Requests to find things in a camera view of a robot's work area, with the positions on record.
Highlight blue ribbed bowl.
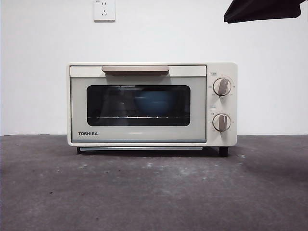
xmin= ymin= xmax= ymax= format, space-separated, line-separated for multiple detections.
xmin=133 ymin=90 xmax=175 ymax=116

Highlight glass oven door with handle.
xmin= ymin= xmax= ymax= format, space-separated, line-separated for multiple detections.
xmin=69 ymin=64 xmax=207 ymax=144

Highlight cream Toshiba toaster oven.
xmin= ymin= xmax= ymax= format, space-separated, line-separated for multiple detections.
xmin=66 ymin=62 xmax=238 ymax=157

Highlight cream temperature knob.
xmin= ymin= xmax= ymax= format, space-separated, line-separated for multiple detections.
xmin=213 ymin=77 xmax=232 ymax=97

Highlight cream timer knob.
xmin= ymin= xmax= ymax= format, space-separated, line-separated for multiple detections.
xmin=213 ymin=113 xmax=231 ymax=132

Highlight white wall socket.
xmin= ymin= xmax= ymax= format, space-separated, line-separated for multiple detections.
xmin=93 ymin=0 xmax=116 ymax=23

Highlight metal wire oven rack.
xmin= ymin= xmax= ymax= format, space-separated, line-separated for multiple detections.
xmin=88 ymin=115 xmax=188 ymax=120

